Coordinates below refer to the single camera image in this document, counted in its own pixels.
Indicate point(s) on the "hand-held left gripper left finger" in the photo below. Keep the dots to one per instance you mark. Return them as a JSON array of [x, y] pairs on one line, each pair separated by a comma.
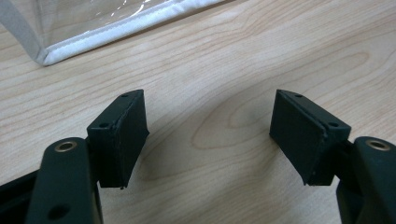
[[116, 146]]

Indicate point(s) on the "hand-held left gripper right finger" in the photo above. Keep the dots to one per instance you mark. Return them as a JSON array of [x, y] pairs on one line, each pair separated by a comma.
[[303, 137]]

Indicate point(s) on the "clear bag with white trim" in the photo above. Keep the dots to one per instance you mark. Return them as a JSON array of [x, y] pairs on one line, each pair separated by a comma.
[[102, 25]]

